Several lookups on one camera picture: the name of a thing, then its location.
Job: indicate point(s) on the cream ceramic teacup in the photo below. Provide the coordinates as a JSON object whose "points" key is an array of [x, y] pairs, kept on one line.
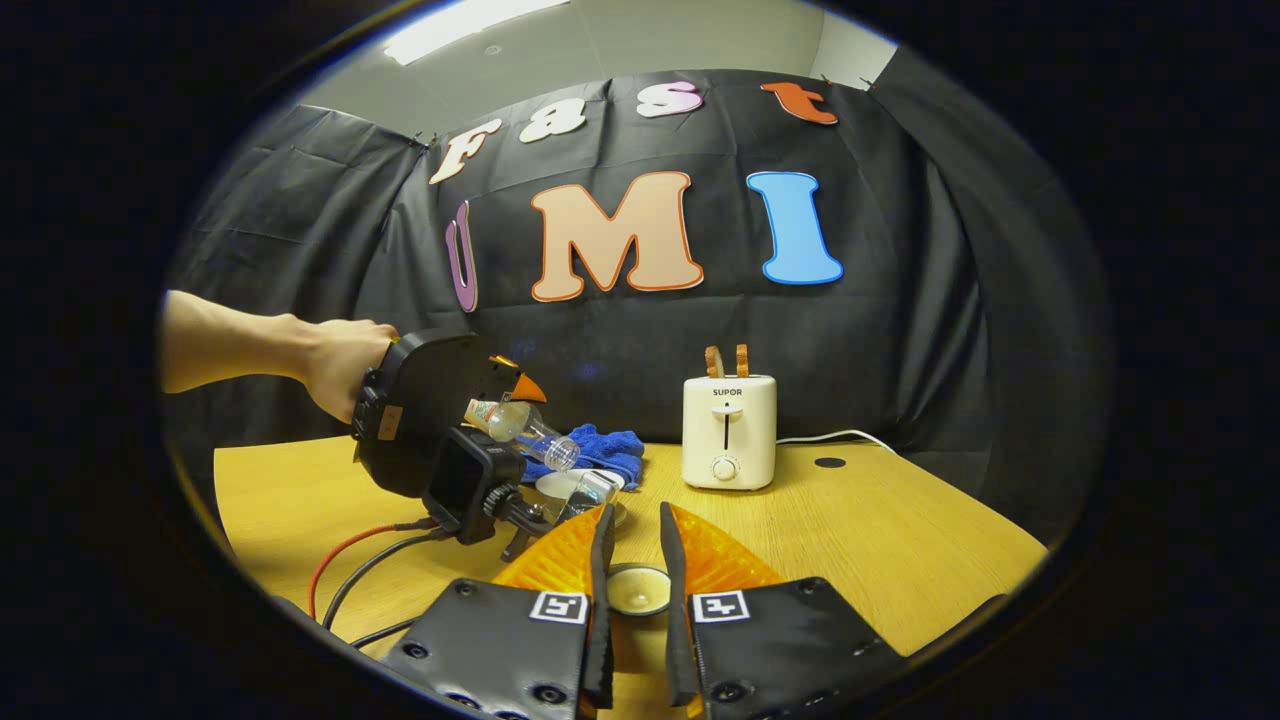
{"points": [[580, 485]]}

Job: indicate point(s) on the clear plastic water bottle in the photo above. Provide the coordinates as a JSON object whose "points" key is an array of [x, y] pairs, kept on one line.
{"points": [[525, 428]]}

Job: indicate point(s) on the white toaster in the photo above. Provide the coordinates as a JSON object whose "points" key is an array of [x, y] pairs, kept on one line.
{"points": [[730, 430]]}

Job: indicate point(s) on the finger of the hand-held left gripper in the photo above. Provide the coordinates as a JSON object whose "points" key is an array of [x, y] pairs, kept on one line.
{"points": [[522, 388]]}

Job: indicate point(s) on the blue towel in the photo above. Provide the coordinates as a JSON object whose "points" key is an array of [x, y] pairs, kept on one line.
{"points": [[615, 450]]}

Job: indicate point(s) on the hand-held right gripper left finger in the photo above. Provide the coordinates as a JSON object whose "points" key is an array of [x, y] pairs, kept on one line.
{"points": [[602, 600]]}

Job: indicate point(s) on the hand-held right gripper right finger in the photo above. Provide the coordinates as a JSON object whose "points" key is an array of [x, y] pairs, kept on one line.
{"points": [[675, 620]]}

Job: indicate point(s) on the black backdrop cloth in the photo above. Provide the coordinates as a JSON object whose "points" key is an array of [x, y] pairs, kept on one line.
{"points": [[900, 300]]}

